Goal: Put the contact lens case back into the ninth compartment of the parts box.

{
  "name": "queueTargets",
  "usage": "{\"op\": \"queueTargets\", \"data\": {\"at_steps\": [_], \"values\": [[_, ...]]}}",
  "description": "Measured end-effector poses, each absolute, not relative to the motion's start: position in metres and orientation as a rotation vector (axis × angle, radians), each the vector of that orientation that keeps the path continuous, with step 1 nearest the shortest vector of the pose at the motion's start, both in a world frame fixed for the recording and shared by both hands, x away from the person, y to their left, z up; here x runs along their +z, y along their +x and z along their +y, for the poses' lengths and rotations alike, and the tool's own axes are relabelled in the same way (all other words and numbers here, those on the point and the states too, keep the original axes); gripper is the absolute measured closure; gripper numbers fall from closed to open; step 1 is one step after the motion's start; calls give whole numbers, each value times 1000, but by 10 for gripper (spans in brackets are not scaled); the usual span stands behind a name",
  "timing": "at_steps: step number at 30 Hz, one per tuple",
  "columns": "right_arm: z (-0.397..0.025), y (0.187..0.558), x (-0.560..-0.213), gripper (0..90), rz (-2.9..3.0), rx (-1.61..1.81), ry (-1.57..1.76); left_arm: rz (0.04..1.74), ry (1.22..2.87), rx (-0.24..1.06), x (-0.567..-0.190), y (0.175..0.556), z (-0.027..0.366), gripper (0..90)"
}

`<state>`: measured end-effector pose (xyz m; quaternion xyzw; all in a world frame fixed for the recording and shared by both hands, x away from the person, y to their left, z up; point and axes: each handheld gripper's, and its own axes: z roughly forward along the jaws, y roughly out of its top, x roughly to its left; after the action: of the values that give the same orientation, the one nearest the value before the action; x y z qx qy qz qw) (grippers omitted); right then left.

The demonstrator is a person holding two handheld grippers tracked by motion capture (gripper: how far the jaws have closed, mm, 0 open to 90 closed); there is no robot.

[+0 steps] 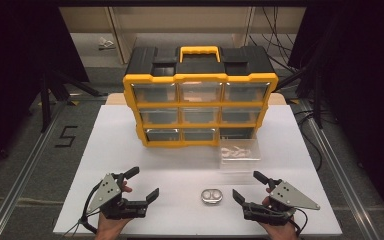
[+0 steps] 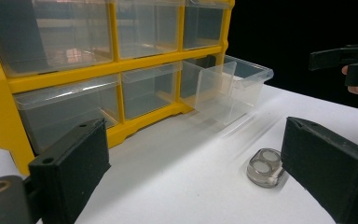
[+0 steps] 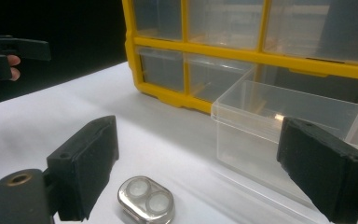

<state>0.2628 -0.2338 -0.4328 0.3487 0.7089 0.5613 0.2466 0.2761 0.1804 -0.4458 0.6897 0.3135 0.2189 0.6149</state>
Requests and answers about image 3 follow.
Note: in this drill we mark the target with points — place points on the clear plastic drawer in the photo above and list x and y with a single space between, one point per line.
225 21
161 68
320 28
158 18
248 124
211 77

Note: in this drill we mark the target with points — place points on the yellow drawer cabinet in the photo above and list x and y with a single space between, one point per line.
217 52

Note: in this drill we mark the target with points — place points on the small silver two-well case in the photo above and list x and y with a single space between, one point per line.
146 200

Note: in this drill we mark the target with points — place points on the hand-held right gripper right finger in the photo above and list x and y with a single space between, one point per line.
323 168

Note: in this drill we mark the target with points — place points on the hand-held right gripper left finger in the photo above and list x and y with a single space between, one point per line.
84 161

